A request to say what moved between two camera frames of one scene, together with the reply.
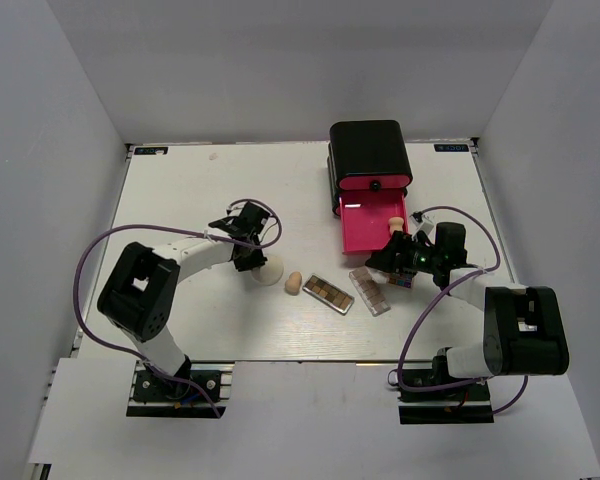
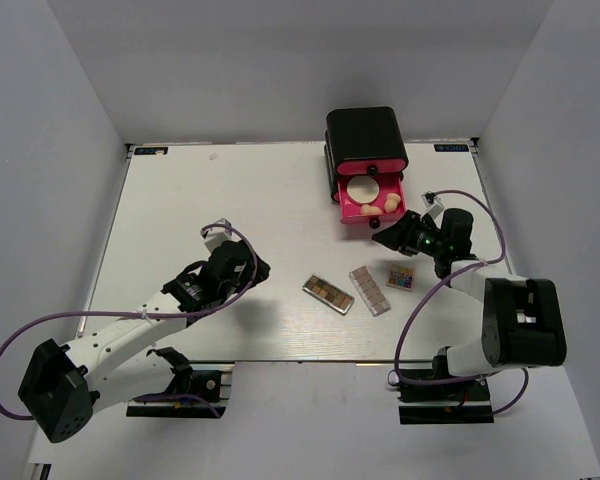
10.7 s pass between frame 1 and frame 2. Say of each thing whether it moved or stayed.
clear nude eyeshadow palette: stayed
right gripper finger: moved
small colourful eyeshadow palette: stayed
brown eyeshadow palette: stayed
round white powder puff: moved
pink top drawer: moved
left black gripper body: moved
